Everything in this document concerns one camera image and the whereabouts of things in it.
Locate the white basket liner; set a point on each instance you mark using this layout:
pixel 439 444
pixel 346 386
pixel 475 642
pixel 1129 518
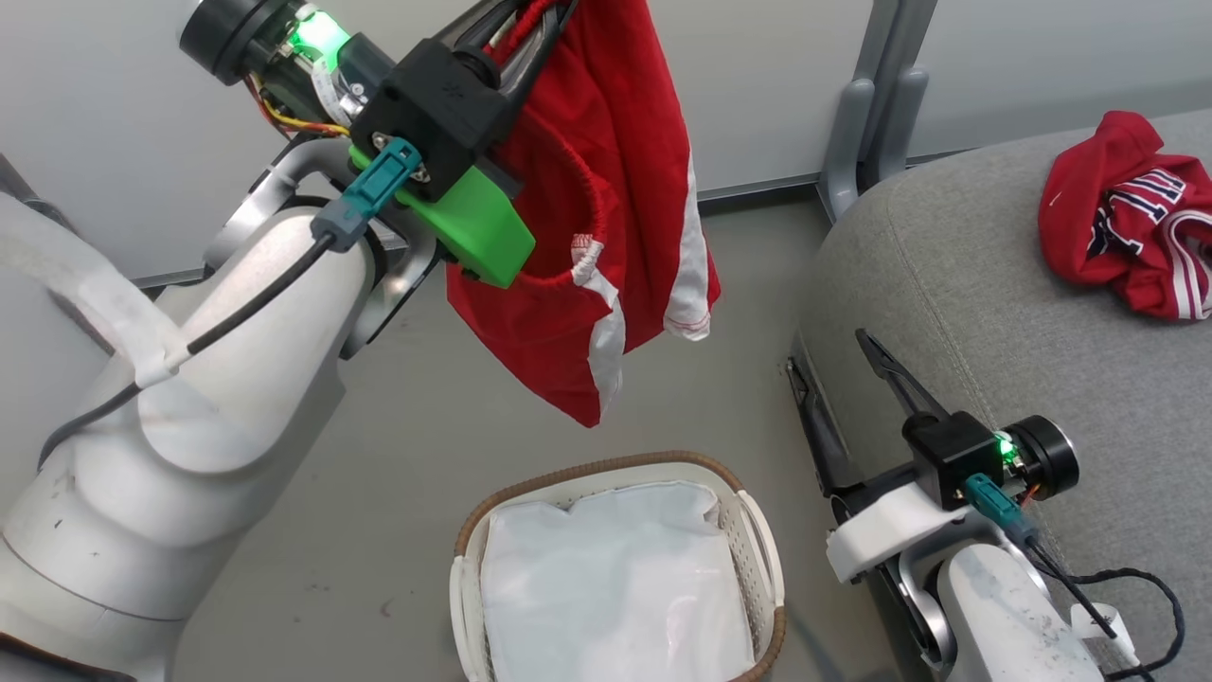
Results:
pixel 615 587

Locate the red jersey with lettering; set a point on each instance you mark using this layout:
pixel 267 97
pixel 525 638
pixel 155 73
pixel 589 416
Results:
pixel 1127 218

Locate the red shorts with white stripes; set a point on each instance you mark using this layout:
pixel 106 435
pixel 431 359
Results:
pixel 625 189

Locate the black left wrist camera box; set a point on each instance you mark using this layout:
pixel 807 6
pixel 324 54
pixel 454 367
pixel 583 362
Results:
pixel 440 114

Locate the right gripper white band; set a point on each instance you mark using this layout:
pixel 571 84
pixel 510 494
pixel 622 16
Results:
pixel 881 530

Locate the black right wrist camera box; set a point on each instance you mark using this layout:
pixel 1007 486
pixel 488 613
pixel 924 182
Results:
pixel 952 455

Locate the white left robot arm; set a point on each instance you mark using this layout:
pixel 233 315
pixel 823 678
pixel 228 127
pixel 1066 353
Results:
pixel 227 398

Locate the grey fabric sofa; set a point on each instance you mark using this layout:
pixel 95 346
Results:
pixel 1023 313

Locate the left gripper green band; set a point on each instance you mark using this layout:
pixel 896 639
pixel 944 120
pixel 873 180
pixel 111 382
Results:
pixel 473 227

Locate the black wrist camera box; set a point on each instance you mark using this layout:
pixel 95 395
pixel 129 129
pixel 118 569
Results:
pixel 440 114
pixel 952 455

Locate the white laundry basket brown rim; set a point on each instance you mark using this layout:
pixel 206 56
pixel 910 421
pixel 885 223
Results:
pixel 757 568

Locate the grey partition post with feet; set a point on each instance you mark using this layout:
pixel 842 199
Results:
pixel 876 104

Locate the white clip on right arm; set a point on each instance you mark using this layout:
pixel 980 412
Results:
pixel 1103 630

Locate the dark grey slanted partition post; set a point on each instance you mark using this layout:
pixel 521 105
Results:
pixel 19 185

